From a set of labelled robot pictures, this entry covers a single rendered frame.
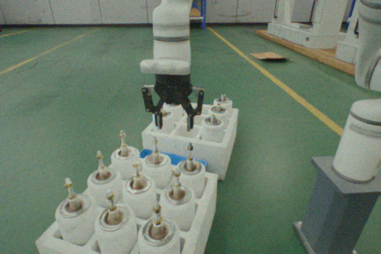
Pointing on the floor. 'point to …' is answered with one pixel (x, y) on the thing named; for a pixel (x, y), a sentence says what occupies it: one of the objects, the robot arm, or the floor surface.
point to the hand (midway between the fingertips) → (174, 124)
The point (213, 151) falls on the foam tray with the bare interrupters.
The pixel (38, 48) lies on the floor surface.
